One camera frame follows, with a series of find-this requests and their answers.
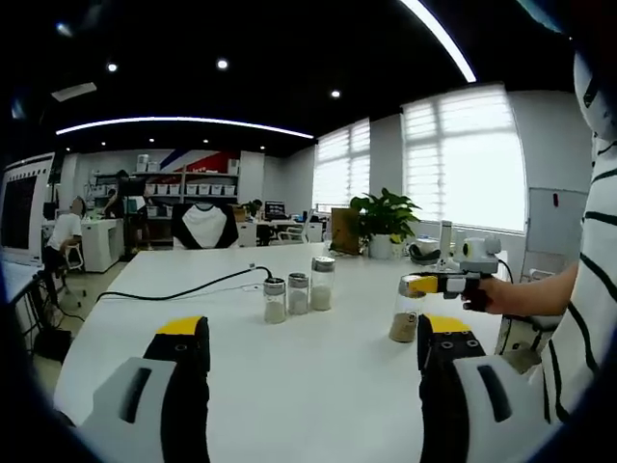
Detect white drawer cabinet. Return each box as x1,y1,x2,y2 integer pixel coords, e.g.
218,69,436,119
238,221,264,247

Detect brown paper bag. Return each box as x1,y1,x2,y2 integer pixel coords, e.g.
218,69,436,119
330,206,362,256

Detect small seasoning bottle beige powder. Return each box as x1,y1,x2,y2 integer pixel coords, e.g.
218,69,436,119
262,279,287,324

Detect grey seat chair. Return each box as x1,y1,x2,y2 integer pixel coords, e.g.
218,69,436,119
496,267,555,377

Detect group of ceiling spotlights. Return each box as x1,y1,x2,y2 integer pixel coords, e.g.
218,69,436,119
103,60,341,149

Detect white whiteboard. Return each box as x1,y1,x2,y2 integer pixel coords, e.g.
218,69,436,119
527,186,590,279

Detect large window white blinds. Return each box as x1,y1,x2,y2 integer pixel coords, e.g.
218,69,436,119
400,84,526,232

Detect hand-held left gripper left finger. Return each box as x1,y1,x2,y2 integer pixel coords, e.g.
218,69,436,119
79,315,212,463

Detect white worn device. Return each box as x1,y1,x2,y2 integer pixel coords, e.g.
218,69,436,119
572,47,606,139

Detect white office chair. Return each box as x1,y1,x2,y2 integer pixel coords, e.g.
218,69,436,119
279,209,317,245

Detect black power cable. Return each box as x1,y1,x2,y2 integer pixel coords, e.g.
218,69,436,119
98,265,286,303

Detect narrow window white blinds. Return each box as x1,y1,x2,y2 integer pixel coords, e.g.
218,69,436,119
312,119,371,209

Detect grey VR headset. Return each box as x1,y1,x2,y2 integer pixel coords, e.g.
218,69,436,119
408,243,443,265

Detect person's right hand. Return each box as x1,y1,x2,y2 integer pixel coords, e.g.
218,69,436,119
460,278,505,314

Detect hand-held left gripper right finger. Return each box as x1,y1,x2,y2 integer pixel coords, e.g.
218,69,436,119
416,312,550,463

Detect curved ceiling light strip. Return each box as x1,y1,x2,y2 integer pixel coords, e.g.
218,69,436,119
399,0,478,84
55,115,314,141

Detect small seasoning bottle white powder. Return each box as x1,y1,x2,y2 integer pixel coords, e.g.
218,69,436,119
287,272,309,316

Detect tall seasoning bottle cream powder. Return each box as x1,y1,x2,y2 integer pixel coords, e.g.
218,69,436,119
310,256,336,313

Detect ceiling air conditioner vent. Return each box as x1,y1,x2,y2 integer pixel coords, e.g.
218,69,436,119
50,81,97,102

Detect metal shelf with white bins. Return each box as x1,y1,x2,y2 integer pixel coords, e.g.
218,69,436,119
89,153,241,204

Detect person in striped shirt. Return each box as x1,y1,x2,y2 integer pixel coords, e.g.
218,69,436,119
542,134,617,425

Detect white tall thermos bottle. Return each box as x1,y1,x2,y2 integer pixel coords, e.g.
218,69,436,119
439,219,454,264

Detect tall seasoning bottle brown powder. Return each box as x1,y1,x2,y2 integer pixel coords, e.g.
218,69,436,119
388,275,428,344

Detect green potted plant white pot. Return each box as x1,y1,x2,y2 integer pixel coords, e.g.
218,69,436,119
349,187,423,259

